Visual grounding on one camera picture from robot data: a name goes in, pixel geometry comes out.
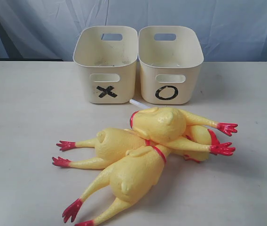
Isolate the cream bin marked X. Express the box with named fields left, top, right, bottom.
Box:
left=73, top=26, right=138, bottom=104

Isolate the cream bin marked O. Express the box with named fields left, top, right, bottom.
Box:
left=138, top=25, right=204, bottom=105

